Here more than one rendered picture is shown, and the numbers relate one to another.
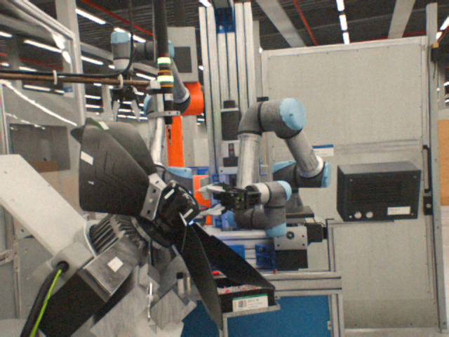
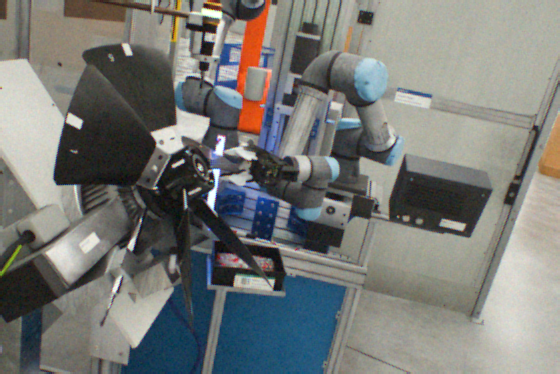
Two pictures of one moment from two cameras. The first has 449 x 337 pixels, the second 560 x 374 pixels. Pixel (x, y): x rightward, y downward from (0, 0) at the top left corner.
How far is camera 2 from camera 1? 27 cm
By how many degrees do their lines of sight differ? 16
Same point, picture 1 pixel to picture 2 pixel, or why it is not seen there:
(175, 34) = not seen: outside the picture
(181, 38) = not seen: outside the picture
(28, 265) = (12, 197)
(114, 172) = (109, 137)
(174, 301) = (160, 275)
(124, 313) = (89, 296)
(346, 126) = (455, 77)
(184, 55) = not seen: outside the picture
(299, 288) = (318, 272)
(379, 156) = (480, 124)
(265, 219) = (299, 197)
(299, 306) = (313, 289)
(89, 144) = (81, 103)
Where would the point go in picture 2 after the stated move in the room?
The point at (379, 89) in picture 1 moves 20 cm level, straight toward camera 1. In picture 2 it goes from (509, 43) to (509, 41)
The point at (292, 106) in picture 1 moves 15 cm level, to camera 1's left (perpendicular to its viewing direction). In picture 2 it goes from (372, 72) to (320, 61)
